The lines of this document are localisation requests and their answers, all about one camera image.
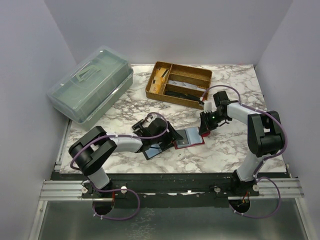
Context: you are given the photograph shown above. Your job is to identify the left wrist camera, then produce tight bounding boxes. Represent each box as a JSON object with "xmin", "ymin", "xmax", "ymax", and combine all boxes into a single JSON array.
[{"xmin": 154, "ymin": 112, "xmax": 166, "ymax": 121}]

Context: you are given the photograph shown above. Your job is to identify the black T-shaped tool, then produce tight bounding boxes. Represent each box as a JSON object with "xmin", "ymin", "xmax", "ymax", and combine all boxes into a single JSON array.
[{"xmin": 131, "ymin": 118, "xmax": 147, "ymax": 131}]

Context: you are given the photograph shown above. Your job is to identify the gold cards in tray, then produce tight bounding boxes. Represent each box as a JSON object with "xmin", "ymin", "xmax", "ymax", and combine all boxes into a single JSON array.
[{"xmin": 149, "ymin": 67, "xmax": 169, "ymax": 94}]

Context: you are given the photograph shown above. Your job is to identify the black mounting base rail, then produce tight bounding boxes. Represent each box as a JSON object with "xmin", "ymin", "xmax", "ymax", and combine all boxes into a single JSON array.
[{"xmin": 49, "ymin": 172, "xmax": 304, "ymax": 208}]

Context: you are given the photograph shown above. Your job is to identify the green plastic storage box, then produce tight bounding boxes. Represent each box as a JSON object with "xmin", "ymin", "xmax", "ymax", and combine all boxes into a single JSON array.
[{"xmin": 47, "ymin": 46, "xmax": 134, "ymax": 131}]

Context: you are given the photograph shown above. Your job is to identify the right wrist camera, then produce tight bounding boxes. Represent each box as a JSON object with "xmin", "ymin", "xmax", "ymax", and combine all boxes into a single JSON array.
[{"xmin": 199, "ymin": 97, "xmax": 212, "ymax": 113}]

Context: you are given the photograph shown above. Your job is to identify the black leather card holder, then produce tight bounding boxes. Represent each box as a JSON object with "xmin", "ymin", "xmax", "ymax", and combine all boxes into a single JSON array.
[{"xmin": 142, "ymin": 144, "xmax": 173, "ymax": 160}]

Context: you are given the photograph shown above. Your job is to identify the red leather card holder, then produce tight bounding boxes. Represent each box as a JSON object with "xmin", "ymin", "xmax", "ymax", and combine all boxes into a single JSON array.
[{"xmin": 174, "ymin": 127, "xmax": 205, "ymax": 150}]

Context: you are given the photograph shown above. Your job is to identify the woven wicker organizer tray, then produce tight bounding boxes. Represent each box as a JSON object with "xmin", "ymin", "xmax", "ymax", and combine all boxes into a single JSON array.
[{"xmin": 145, "ymin": 61, "xmax": 213, "ymax": 110}]

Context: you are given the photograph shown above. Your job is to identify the aluminium extrusion rail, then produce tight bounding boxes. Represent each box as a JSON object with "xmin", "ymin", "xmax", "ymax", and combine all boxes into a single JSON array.
[{"xmin": 39, "ymin": 179, "xmax": 96, "ymax": 201}]

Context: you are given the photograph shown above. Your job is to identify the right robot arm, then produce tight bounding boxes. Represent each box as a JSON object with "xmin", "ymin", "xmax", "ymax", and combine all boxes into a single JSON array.
[{"xmin": 199, "ymin": 91, "xmax": 287, "ymax": 194}]

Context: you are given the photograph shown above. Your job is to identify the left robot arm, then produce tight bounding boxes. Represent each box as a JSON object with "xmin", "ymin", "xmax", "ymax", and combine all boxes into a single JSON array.
[{"xmin": 68, "ymin": 117, "xmax": 183, "ymax": 190}]

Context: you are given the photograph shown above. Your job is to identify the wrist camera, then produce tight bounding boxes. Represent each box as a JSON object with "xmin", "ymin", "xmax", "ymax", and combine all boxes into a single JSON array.
[
  {"xmin": 154, "ymin": 112, "xmax": 166, "ymax": 121},
  {"xmin": 199, "ymin": 97, "xmax": 212, "ymax": 113}
]

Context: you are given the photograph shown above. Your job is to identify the white cards in tray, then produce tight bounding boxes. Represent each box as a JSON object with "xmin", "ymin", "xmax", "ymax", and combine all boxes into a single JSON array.
[{"xmin": 168, "ymin": 80, "xmax": 206, "ymax": 92}]

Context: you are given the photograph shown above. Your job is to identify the black cards in tray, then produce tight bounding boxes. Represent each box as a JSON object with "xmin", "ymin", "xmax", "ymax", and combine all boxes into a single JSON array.
[{"xmin": 164, "ymin": 90, "xmax": 200, "ymax": 102}]

